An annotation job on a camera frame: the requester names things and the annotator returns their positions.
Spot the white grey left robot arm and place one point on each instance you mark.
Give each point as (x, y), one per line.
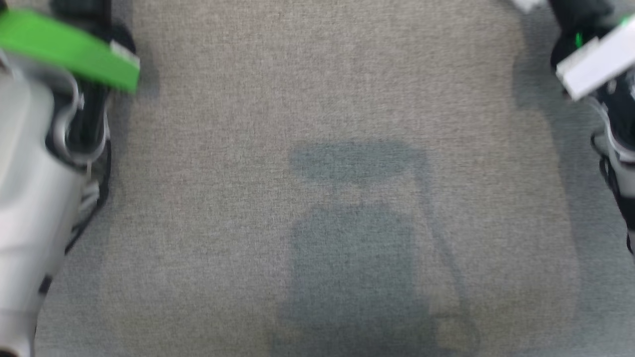
(30, 198)

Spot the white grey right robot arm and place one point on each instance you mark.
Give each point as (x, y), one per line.
(622, 148)

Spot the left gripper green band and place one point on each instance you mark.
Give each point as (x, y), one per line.
(59, 44)

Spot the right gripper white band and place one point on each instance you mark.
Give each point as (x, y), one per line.
(600, 59)

